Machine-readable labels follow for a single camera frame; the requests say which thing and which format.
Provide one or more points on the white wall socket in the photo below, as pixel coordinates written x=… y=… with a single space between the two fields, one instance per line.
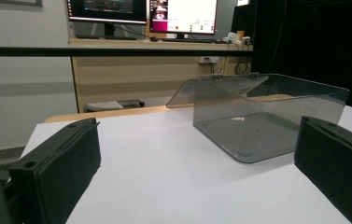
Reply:
x=204 y=59

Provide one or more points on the black horizontal frame bar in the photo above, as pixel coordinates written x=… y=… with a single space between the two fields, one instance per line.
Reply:
x=24 y=51

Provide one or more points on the transparent grey plastic box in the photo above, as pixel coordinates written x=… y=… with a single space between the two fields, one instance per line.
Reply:
x=257 y=133

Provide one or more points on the grey footrest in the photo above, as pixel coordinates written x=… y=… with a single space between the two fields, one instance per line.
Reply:
x=105 y=106

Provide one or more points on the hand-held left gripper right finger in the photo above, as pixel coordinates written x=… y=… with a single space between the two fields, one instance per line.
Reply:
x=338 y=161

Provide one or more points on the grey picture frame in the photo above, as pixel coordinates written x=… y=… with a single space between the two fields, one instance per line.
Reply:
x=8 y=2

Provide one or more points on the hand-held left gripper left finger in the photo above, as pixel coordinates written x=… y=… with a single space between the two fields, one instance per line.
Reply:
x=61 y=168

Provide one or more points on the bright white-screen computer monitor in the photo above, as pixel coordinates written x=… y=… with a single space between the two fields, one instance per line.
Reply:
x=189 y=15

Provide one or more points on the light wooden table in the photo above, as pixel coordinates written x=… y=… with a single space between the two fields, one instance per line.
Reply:
x=102 y=114

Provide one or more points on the black curtain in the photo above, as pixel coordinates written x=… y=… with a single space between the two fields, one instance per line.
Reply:
x=320 y=37

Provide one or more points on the dark computer monitor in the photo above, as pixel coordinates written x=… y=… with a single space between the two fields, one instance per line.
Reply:
x=108 y=9

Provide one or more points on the black keyboard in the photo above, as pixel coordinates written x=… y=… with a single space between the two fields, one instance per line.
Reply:
x=189 y=40

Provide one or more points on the small white desk devices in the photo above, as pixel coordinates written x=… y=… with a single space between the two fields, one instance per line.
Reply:
x=234 y=37

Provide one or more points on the light wooden office desk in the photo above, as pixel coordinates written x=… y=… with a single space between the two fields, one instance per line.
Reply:
x=117 y=77

